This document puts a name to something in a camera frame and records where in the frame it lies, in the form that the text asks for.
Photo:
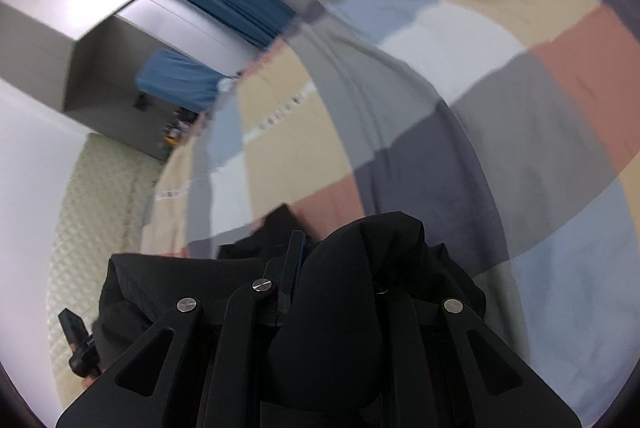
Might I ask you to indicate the grey wardrobe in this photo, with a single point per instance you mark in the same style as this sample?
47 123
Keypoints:
125 58

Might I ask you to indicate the black puffer jacket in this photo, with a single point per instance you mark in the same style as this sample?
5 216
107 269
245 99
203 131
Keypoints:
340 308

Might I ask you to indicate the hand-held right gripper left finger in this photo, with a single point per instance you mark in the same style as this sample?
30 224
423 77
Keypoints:
292 258

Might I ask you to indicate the patchwork bed quilt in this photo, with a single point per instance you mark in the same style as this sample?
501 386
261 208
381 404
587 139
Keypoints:
450 108

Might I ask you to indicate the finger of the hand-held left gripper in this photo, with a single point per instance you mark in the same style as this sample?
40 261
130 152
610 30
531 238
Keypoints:
77 338

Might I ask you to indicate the cream quilted headboard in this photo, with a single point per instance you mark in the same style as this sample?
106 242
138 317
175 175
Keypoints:
100 233

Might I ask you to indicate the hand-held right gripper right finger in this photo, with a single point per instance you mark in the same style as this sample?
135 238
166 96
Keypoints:
452 323

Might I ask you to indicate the group of small bottles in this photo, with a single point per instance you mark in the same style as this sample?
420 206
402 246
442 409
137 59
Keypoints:
180 126

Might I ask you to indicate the black wall socket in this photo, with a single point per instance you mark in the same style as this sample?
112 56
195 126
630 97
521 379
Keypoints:
141 101

